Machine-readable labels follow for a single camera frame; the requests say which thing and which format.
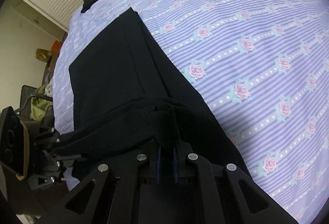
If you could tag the black pants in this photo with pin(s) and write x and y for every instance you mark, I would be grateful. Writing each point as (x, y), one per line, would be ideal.
(115, 72)

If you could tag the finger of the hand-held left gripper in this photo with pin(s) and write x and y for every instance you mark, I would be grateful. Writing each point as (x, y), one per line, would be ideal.
(51, 170)
(50, 136)

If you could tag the bed with purple floral sheet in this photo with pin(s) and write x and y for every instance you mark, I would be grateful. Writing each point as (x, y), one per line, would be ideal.
(231, 21)

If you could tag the yellow-brown bag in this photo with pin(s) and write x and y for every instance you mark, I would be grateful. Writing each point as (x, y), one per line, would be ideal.
(43, 54)

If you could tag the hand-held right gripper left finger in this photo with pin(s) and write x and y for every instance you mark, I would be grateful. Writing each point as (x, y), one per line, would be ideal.
(158, 162)

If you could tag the orange box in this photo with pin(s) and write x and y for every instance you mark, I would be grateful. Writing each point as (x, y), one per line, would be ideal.
(56, 46)

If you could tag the olive green cloth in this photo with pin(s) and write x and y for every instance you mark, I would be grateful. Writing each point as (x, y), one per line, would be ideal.
(38, 108)

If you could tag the black mesh chair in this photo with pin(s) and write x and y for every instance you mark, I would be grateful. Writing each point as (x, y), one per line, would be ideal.
(25, 100)

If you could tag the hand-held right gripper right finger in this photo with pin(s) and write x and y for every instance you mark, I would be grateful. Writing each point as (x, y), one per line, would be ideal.
(175, 162)

